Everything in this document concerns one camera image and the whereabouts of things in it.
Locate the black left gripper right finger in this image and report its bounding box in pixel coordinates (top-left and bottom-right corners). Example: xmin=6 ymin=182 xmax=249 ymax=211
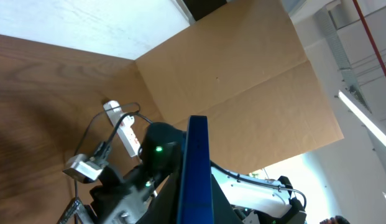
xmin=211 ymin=175 xmax=242 ymax=224

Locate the ceiling strip light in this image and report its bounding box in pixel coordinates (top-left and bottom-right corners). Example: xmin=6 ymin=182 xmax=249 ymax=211
xmin=338 ymin=90 xmax=386 ymax=147

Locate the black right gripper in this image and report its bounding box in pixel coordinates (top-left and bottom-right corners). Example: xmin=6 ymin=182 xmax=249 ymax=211
xmin=57 ymin=166 xmax=154 ymax=224

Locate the brown cardboard panel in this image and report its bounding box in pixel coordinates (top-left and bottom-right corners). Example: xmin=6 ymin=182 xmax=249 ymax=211
xmin=136 ymin=0 xmax=343 ymax=174

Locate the black USB charging cable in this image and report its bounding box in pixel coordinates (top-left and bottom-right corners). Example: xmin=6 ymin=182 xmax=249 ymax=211
xmin=73 ymin=102 xmax=141 ymax=224

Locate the red ceiling pipe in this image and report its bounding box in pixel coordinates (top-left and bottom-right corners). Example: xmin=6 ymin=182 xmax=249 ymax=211
xmin=352 ymin=0 xmax=386 ymax=79

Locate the white power strip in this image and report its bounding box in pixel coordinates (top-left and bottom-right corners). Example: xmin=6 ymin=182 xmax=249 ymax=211
xmin=103 ymin=100 xmax=140 ymax=157

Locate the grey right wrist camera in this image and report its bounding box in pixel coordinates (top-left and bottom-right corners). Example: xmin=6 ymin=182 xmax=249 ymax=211
xmin=63 ymin=154 xmax=103 ymax=184

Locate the blue Galaxy smartphone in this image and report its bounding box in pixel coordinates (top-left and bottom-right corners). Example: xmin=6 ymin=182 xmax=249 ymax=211
xmin=177 ymin=115 xmax=214 ymax=224

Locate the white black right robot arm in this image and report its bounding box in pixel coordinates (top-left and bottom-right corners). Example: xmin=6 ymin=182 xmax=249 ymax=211
xmin=59 ymin=116 xmax=306 ymax=223

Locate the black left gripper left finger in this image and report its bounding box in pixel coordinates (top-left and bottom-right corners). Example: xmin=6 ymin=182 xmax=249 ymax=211
xmin=142 ymin=170 xmax=181 ymax=224

